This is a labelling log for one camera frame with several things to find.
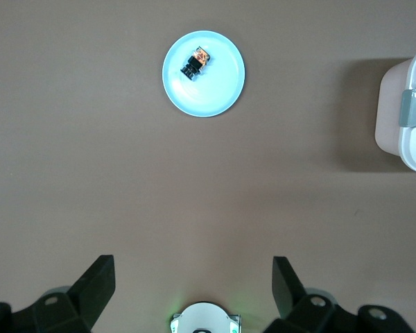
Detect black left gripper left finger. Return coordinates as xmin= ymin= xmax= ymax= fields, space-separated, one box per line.
xmin=0 ymin=255 xmax=116 ymax=333

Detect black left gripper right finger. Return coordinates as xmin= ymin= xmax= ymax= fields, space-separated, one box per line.
xmin=267 ymin=256 xmax=413 ymax=333

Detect black and orange switch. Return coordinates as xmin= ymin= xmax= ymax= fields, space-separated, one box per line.
xmin=180 ymin=44 xmax=212 ymax=83

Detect light blue round plate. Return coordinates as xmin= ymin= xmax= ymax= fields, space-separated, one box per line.
xmin=162 ymin=30 xmax=246 ymax=119

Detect white lidded box, grey clips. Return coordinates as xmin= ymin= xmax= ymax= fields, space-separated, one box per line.
xmin=374 ymin=43 xmax=416 ymax=174

